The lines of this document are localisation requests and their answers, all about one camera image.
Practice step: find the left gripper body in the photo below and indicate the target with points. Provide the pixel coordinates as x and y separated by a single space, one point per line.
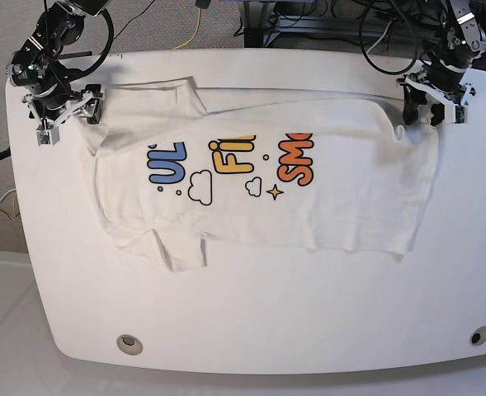
442 84

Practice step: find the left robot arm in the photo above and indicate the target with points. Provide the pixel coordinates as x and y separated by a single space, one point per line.
460 40

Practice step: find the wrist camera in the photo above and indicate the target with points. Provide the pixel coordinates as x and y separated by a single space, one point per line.
461 114
47 136

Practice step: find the white printed T-shirt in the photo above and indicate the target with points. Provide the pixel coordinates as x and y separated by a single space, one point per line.
170 167

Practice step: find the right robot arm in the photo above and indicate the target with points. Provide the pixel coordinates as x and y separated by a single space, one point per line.
37 67

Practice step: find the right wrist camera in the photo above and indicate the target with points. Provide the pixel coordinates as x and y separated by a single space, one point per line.
47 136

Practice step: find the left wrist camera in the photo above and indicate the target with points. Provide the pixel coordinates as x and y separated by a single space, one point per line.
461 114

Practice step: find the table cable grommet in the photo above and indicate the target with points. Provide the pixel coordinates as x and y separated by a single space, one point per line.
478 337
129 345

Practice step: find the right table cable grommet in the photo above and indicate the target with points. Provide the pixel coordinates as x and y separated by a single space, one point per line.
478 337

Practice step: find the left table cable grommet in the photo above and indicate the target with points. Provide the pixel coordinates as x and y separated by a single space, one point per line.
129 345

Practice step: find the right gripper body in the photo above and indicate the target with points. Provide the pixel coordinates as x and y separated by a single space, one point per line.
55 106

